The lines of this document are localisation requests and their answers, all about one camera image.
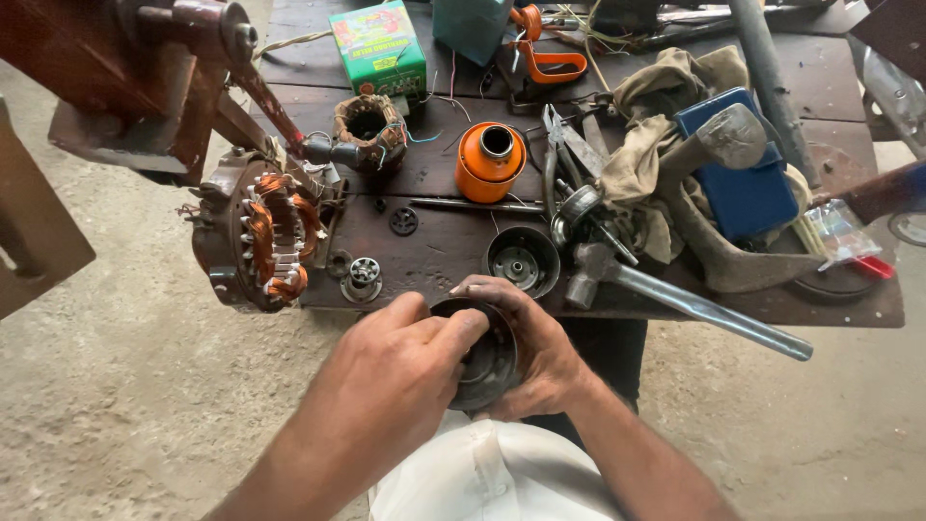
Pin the person's right hand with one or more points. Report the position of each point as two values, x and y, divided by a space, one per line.
546 362

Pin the person's left hand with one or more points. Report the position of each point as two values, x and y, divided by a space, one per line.
383 383

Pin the person's left fingers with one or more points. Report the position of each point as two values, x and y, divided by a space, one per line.
448 329

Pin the dark round motor end cover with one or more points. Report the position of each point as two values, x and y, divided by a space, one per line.
488 365

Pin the round metal cover with bearing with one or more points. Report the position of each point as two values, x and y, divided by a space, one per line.
521 264

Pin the silver bearing bushing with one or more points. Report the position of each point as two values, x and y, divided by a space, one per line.
362 278

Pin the small black plastic gear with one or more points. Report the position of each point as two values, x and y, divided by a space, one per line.
404 221

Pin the thin metal rod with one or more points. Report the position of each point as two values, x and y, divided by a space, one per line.
477 205

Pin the dark metal washer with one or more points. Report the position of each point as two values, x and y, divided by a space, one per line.
338 263

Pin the person's white shirt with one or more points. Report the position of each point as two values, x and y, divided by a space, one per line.
492 474

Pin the orange cylindrical motor housing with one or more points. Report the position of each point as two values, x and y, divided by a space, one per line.
485 177

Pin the person's black trousers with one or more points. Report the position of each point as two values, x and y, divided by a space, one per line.
608 354

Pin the small rotor with shaft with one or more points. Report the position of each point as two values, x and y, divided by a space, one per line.
582 206

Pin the small taped stator coil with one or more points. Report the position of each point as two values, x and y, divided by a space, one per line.
390 141

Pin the grey metal pliers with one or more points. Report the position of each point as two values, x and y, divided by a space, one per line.
555 145

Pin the large copper wound fan stator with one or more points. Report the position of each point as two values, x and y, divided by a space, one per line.
253 231

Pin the flat metal chisel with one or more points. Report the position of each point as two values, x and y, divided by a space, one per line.
595 137

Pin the beige dirty cloth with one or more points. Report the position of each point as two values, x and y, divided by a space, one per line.
640 163

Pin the green cardboard box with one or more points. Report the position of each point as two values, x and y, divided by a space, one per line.
380 50

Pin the teal cardboard box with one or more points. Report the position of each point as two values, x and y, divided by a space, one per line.
470 29

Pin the blue plastic box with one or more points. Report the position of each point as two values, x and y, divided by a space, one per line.
749 195

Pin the brown metal winding machine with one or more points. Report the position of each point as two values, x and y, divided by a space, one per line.
137 79

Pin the clear plastic bag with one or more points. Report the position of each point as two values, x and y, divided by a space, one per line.
839 228

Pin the grey metal pipe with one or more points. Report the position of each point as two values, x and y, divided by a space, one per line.
770 79

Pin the brown metal plate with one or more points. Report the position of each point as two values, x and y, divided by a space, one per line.
36 239

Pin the small red plastic piece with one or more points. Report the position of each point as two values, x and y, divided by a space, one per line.
874 267

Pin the grey metal casing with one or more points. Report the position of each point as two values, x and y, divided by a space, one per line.
893 87

